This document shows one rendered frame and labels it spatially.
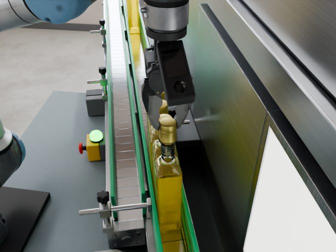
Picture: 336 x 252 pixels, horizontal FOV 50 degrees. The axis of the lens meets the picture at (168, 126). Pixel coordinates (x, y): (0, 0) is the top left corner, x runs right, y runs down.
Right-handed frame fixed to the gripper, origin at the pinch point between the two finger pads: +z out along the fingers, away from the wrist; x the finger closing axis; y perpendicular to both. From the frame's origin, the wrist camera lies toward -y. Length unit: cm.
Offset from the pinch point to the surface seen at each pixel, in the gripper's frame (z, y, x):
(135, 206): 22.5, -0.4, 7.8
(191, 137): 30.3, 32.3, -13.0
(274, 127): -12.9, -19.5, -11.9
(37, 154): 43, 47, 40
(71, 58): 118, 276, 51
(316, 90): -21.1, -23.4, -14.0
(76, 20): 107, 347, 47
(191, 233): 21.9, -10.3, -3.6
